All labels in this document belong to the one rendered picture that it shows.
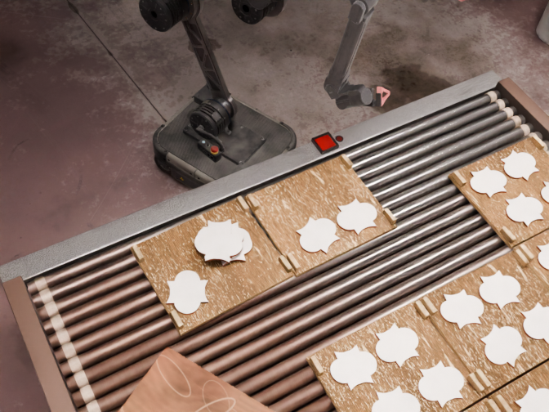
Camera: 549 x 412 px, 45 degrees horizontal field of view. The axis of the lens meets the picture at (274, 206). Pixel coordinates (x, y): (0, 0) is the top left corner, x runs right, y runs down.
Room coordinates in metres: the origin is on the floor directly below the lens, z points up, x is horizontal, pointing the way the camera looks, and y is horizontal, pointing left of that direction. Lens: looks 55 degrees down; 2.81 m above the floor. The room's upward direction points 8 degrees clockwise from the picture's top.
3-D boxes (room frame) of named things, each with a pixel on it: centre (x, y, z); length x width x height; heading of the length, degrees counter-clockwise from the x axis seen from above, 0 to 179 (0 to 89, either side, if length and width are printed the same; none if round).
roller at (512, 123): (1.35, -0.15, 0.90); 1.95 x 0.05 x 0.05; 126
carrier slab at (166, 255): (1.07, 0.18, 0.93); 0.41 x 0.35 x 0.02; 129
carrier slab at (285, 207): (1.32, -0.16, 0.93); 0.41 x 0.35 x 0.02; 127
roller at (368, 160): (1.43, -0.09, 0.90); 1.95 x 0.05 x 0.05; 126
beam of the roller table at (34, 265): (1.53, -0.02, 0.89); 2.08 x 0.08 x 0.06; 126
